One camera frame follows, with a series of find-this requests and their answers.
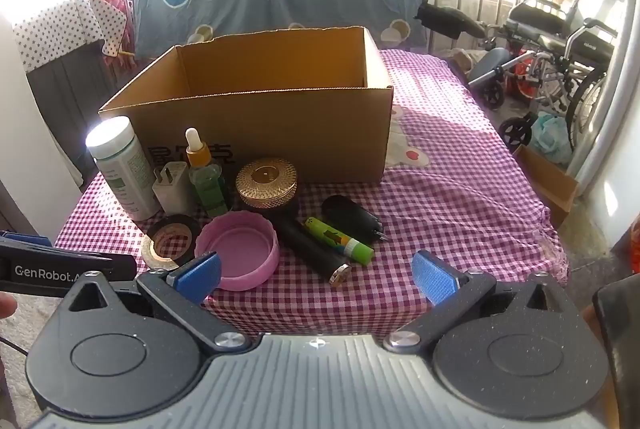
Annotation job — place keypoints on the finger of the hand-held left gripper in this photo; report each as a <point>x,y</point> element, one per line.
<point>25,239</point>

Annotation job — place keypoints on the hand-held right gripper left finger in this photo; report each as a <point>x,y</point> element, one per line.
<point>197,276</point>

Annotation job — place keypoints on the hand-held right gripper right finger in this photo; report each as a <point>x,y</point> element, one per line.
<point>432,276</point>

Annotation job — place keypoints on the pink plastic lid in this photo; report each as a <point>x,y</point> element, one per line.
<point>250,259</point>

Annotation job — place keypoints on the black tape roll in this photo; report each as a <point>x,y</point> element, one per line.
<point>172,221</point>

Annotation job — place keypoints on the green glass dropper bottle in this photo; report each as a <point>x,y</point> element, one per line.
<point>210,189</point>

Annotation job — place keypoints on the white charger plug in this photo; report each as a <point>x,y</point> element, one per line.
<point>170,191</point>

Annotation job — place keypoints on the green yellow glue stick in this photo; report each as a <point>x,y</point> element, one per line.
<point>335,239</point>

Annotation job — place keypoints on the gold round jar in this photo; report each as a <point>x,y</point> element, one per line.
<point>265,189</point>

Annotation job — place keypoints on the white bottle green label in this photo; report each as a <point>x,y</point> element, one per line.
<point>125,169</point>

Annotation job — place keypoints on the brown cardboard box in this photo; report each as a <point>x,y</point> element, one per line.
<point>300,134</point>

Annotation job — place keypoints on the person's left hand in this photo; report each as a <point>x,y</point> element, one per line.
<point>5,306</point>

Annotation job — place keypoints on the pink checked tablecloth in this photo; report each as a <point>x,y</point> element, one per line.
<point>450,209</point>

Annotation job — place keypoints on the dark cabinet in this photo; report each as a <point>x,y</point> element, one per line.
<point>65,99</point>

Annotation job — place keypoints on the small open cardboard box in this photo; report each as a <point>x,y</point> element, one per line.
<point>545,181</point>

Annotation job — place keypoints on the light blue plastic bag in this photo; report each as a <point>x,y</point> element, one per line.
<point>550,136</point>

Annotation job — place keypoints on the black chair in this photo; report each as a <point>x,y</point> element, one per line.
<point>620,334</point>

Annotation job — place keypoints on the white dotted cloth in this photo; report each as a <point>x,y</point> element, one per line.
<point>55,29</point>

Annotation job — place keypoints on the wheelchair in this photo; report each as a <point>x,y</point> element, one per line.
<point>540,39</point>

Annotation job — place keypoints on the white curved pole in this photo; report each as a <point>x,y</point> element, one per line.
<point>620,59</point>

